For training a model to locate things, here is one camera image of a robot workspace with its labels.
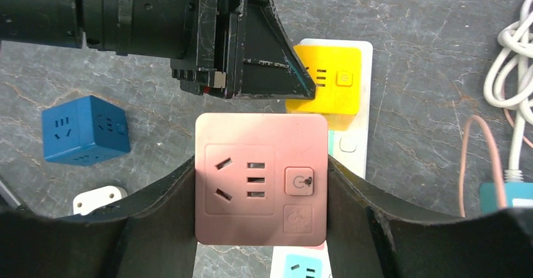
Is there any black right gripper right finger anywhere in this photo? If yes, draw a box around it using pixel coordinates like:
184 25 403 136
326 158 532 277

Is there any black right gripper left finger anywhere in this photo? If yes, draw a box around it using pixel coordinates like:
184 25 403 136
1 158 197 277

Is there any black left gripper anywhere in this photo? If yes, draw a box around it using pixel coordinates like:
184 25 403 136
77 0 316 100

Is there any yellow cube socket adapter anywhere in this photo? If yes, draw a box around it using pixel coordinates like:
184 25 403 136
285 45 362 131

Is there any white plug adapter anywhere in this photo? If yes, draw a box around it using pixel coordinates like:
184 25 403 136
72 186 128 216

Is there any white power strip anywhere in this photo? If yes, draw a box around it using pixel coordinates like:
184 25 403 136
270 38 373 277

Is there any pink cube socket adapter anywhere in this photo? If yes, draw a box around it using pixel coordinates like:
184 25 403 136
195 113 328 247

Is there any blue cube socket adapter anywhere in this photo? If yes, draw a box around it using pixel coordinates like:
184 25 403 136
41 96 131 167

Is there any teal power strip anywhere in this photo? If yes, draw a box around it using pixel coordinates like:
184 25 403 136
478 181 533 215

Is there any pink coiled cable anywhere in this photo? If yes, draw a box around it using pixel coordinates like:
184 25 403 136
458 80 533 219

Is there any white coiled cable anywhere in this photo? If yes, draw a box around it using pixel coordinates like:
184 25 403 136
483 0 533 181

